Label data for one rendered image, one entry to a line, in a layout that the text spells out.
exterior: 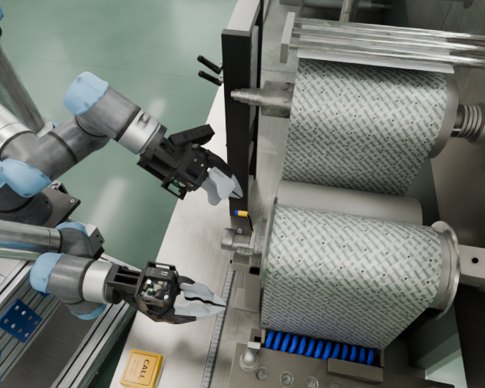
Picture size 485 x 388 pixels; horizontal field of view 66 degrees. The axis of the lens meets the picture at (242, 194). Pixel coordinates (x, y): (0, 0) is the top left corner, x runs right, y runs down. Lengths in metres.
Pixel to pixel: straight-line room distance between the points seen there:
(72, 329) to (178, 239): 0.87
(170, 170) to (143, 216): 1.53
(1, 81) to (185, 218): 0.55
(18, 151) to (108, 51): 2.87
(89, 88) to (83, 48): 3.01
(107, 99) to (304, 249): 0.40
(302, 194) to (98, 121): 0.38
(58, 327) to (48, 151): 1.17
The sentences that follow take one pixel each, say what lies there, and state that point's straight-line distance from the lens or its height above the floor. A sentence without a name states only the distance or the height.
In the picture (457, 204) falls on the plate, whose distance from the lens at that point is 0.80.
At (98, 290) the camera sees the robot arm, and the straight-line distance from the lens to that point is 0.74.
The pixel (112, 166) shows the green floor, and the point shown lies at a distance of 2.52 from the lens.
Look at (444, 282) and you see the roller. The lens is 0.60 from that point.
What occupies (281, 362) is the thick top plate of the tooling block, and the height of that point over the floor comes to 1.03.
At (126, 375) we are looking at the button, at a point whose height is 0.92.
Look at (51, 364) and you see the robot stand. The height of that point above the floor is 0.21.
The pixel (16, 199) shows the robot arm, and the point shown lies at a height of 0.94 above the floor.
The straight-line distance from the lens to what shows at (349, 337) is 0.77.
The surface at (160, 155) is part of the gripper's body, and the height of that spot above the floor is 1.29.
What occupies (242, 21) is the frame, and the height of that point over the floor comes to 1.44.
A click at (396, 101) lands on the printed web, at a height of 1.39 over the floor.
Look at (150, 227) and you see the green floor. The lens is 2.16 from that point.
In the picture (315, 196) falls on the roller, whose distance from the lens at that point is 0.69.
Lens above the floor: 1.77
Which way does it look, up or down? 52 degrees down
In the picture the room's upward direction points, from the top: straight up
